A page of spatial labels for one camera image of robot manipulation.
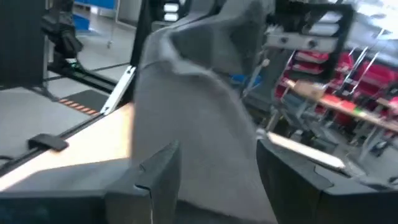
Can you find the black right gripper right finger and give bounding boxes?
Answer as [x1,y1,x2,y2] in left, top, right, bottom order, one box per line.
[256,138,379,224]

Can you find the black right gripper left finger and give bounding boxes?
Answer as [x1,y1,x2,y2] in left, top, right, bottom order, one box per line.
[104,139,183,224]

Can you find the grey waffle-weave towel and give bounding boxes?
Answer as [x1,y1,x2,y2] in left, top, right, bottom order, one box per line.
[130,0,279,224]

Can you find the red bin storage rack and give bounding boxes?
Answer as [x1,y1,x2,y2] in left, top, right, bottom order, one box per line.
[275,49,398,131]

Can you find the wooden workbench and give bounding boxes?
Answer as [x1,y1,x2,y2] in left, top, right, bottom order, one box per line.
[284,77,398,134]

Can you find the black orange-striped floor mat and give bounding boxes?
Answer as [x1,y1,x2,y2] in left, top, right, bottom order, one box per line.
[57,89,109,116]

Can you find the large black panel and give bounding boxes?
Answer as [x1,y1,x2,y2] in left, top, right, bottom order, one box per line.
[0,0,48,90]

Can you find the silver frame bracket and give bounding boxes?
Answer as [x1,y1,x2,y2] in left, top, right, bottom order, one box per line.
[100,64,137,116]

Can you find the black frame clamp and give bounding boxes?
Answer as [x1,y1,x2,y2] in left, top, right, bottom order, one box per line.
[27,133,70,153]

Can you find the black aluminium table frame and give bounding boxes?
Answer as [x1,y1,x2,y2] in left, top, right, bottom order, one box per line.
[0,0,154,177]

